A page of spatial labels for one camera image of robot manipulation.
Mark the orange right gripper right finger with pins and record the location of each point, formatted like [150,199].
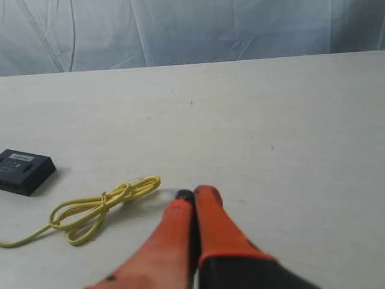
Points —
[228,258]

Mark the white backdrop cloth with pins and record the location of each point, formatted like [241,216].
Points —
[67,36]

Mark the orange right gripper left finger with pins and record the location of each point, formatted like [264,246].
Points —
[166,259]

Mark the small black box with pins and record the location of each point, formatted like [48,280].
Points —
[23,173]

